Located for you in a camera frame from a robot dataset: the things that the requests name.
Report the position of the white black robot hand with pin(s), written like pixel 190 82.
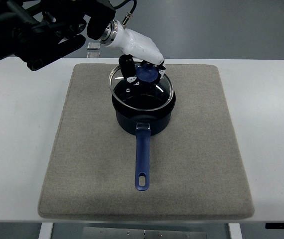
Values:
pixel 141 59

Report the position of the upper floor outlet plate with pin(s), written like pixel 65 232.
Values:
pixel 93 46

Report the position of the lower floor outlet plate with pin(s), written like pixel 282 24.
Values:
pixel 93 54

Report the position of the glass pot lid blue knob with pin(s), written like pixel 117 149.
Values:
pixel 150 91

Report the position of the metal base plate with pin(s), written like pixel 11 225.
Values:
pixel 113 233

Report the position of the beige felt mat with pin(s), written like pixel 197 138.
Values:
pixel 196 170

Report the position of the dark blue saucepan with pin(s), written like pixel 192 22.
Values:
pixel 143 125

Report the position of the white right table leg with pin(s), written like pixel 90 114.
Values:
pixel 235 231

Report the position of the white left table leg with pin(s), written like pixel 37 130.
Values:
pixel 46 231

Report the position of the white table leg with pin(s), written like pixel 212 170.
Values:
pixel 235 231
pixel 46 231

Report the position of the floor outlet plate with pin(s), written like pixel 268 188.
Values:
pixel 93 54
pixel 93 46

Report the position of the black table control panel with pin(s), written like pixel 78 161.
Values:
pixel 274 226

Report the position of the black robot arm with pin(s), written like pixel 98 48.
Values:
pixel 51 29

